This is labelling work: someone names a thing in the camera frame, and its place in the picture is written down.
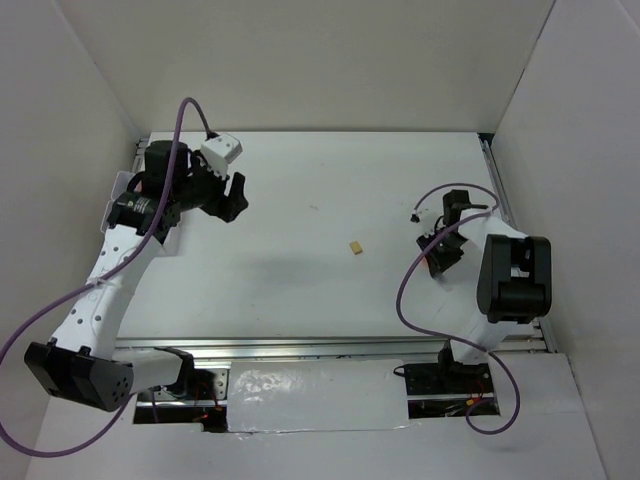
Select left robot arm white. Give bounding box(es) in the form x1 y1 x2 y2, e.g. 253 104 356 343
24 134 248 412

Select tan glue stick cap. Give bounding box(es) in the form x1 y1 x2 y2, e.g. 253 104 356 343
349 241 363 255

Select purple cable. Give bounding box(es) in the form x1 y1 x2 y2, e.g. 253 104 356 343
0 97 216 459
395 183 521 435

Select near translucent organizer box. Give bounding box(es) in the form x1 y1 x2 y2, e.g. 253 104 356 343
101 200 181 257

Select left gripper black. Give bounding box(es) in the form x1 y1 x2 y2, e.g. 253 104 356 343
172 150 249 223

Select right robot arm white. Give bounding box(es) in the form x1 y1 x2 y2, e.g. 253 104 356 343
416 183 552 392

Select white foil sheet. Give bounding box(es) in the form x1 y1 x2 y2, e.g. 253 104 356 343
227 359 410 433

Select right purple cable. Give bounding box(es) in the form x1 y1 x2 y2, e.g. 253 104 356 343
395 183 521 435

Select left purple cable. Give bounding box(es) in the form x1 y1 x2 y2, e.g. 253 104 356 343
0 97 216 459

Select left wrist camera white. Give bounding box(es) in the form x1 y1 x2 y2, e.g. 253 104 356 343
200 133 243 176

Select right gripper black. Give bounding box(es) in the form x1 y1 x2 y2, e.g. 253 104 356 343
417 226 468 277

